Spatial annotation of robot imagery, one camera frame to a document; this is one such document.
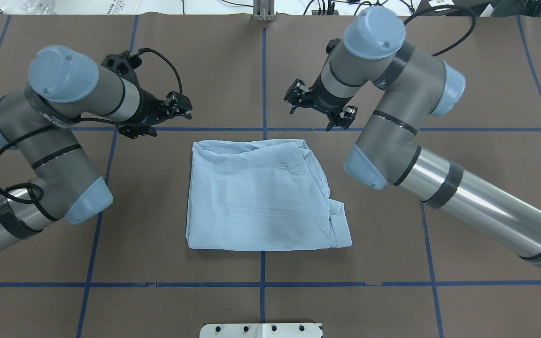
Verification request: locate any light blue button-up shirt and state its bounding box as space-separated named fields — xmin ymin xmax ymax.
xmin=186 ymin=139 xmax=352 ymax=252

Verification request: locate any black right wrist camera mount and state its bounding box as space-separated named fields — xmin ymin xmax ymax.
xmin=325 ymin=38 xmax=341 ymax=55

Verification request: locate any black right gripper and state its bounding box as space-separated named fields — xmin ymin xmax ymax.
xmin=284 ymin=75 xmax=358 ymax=131

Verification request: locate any black braided right cable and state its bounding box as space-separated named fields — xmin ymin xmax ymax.
xmin=402 ymin=5 xmax=477 ymax=58

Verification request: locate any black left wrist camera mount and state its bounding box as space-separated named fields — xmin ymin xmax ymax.
xmin=100 ymin=51 xmax=142 ymax=87

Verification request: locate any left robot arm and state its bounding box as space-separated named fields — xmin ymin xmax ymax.
xmin=0 ymin=45 xmax=193 ymax=252

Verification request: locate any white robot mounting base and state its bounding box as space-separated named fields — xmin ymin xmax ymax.
xmin=199 ymin=323 xmax=324 ymax=338

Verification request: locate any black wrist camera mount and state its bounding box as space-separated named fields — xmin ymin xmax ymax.
xmin=100 ymin=51 xmax=142 ymax=87
xmin=325 ymin=38 xmax=341 ymax=55

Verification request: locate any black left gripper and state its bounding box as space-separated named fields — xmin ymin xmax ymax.
xmin=134 ymin=88 xmax=193 ymax=129

